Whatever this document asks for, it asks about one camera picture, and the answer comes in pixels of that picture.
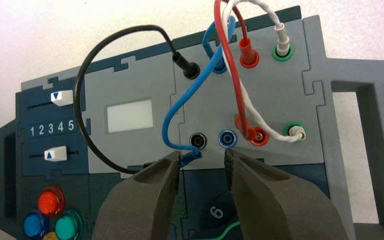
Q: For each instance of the red round push button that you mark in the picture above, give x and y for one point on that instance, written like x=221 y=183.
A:
x=50 y=201

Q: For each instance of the yellow round push button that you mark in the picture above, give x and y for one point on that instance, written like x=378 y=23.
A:
x=51 y=236

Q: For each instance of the green rotary selector knob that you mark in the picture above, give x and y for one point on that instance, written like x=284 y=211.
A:
x=232 y=232

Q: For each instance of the white slider knob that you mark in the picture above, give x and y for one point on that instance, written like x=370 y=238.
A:
x=61 y=97
x=55 y=154

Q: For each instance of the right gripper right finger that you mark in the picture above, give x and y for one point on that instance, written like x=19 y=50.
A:
x=278 y=205

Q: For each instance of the green round push button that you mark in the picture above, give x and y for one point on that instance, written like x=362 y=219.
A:
x=67 y=227

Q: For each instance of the grey and teal control box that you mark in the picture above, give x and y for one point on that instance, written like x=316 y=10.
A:
x=278 y=92

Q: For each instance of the blue round push button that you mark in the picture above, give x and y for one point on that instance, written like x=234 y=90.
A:
x=34 y=225

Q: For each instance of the white rectangular display window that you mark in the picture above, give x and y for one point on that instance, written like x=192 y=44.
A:
x=130 y=116

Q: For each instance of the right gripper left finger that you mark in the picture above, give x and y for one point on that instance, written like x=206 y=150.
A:
x=139 y=205

